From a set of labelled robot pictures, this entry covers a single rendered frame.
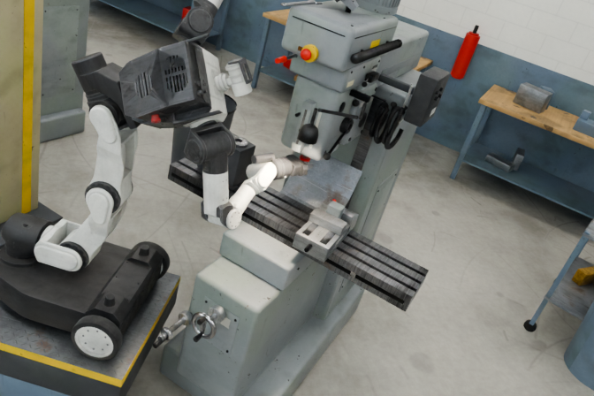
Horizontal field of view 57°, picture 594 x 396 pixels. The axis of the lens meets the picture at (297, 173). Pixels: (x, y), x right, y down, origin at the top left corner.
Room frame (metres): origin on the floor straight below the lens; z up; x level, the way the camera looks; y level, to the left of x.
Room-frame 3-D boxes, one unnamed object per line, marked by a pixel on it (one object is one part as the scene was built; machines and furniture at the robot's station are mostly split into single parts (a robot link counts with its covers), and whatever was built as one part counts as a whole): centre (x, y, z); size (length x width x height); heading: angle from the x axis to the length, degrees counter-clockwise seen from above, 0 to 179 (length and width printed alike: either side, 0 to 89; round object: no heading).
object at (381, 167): (2.65, -0.25, 0.78); 0.50 x 0.47 x 1.56; 158
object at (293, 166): (2.01, 0.04, 1.23); 0.13 x 0.12 x 0.10; 49
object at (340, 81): (2.12, -0.03, 1.68); 0.34 x 0.24 x 0.10; 158
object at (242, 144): (2.26, 0.34, 1.08); 0.22 x 0.12 x 0.20; 65
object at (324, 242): (1.98, -0.19, 1.04); 0.35 x 0.15 x 0.11; 161
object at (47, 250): (1.82, 0.86, 0.68); 0.21 x 0.20 x 0.13; 88
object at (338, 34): (2.09, -0.02, 1.81); 0.47 x 0.26 x 0.16; 158
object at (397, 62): (2.54, -0.20, 1.66); 0.80 x 0.23 x 0.20; 158
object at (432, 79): (2.23, -0.44, 1.62); 0.20 x 0.09 x 0.21; 158
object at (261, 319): (2.06, -0.01, 0.48); 0.81 x 0.32 x 0.60; 158
